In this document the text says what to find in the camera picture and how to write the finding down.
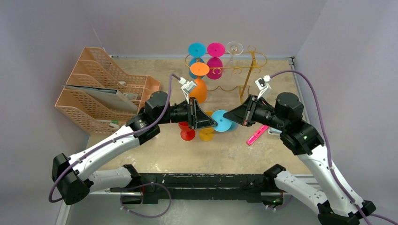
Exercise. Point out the magenta wine glass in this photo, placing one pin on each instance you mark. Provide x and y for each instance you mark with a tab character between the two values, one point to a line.
215	50

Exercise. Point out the clear wine glass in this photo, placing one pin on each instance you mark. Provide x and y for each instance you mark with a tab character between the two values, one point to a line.
234	48

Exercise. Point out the yellow wine glass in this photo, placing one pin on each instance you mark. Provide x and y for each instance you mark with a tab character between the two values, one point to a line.
206	134

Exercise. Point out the grey folder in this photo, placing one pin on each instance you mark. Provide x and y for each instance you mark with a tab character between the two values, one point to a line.
111	98

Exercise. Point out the pink highlighter marker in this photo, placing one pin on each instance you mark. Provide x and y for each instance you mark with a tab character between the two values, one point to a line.
256	135

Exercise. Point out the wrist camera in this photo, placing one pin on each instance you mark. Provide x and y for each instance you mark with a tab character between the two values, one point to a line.
263	85
187	87

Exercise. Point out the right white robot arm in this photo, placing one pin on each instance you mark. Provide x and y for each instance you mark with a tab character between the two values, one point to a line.
335	202

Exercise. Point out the orange wine glass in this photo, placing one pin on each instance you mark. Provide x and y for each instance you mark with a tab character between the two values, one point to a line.
200	91

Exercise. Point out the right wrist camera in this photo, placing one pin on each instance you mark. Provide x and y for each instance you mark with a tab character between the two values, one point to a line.
263	85

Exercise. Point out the gold wire glass rack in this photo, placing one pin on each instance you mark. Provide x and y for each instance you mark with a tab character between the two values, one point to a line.
258	61

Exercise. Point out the peach plastic file organizer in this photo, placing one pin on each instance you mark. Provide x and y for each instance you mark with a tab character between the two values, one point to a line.
95	68

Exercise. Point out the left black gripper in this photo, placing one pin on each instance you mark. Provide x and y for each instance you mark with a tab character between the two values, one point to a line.
196	118

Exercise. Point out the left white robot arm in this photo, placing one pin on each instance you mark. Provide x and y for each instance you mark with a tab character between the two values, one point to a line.
72	175

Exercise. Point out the red wine glass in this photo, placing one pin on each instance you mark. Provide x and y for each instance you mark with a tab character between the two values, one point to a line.
186	133

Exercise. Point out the light blue stapler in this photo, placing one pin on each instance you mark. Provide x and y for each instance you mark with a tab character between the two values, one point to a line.
272	131

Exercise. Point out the blue wine glass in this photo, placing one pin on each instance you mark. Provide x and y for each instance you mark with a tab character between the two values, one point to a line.
197	50
223	124

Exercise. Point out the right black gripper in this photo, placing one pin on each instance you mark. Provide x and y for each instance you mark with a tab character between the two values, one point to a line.
249	111

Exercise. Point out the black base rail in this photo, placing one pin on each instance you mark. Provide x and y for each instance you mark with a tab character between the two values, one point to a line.
252	188

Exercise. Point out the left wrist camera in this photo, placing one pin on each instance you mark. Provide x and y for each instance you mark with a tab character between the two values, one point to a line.
187	87

